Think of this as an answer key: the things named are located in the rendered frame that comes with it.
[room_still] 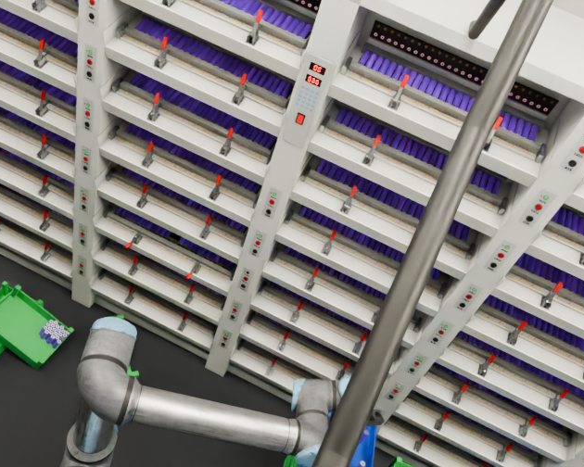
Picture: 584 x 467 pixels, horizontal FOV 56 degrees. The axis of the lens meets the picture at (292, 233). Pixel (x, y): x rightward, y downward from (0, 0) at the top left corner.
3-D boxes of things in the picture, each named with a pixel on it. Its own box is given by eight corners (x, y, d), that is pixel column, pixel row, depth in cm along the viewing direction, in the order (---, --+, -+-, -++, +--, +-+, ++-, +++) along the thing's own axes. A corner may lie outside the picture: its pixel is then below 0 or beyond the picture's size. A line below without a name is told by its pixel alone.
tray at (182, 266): (227, 296, 218) (229, 286, 210) (95, 231, 223) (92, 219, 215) (250, 258, 228) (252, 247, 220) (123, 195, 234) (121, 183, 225)
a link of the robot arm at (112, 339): (56, 483, 177) (70, 354, 129) (72, 432, 190) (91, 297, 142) (104, 489, 181) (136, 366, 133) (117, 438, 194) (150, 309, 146)
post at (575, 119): (363, 449, 242) (639, 110, 127) (344, 439, 243) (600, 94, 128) (374, 412, 257) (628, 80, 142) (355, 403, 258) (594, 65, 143)
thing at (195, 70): (278, 137, 167) (285, 106, 155) (106, 56, 172) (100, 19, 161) (305, 97, 178) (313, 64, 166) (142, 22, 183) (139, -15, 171)
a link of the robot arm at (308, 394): (291, 409, 148) (337, 410, 148) (291, 372, 156) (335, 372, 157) (290, 425, 154) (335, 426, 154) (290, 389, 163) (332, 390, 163)
